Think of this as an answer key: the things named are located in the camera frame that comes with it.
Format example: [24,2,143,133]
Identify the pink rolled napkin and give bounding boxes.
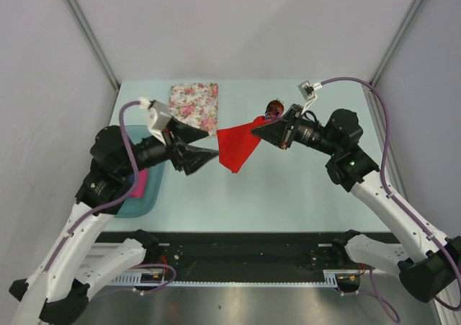
[130,169,148,199]

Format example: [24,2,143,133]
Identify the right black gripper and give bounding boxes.
[251,104,339,157]

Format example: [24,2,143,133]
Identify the blue handled spoon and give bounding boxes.
[265,99,285,120]

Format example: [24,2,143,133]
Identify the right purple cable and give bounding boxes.
[316,76,461,324]

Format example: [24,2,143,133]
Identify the red paper napkin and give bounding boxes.
[217,116,267,174]

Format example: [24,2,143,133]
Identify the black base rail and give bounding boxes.
[93,231,382,283]

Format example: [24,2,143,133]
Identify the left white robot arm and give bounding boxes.
[9,117,218,324]

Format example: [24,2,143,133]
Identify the floral pattern tray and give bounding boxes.
[169,82,219,136]

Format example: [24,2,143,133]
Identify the light blue cable duct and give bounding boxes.
[111,269,339,287]

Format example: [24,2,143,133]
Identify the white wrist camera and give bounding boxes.
[298,81,323,115]
[139,97,172,145]

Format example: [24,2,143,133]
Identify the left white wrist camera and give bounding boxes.
[139,97,172,145]

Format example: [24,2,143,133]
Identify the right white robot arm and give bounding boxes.
[251,104,460,303]

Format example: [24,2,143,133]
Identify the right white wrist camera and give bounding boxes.
[298,81,323,115]

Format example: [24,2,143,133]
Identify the teal plastic bin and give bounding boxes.
[115,125,166,218]

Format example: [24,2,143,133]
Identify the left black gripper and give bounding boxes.
[120,115,218,174]

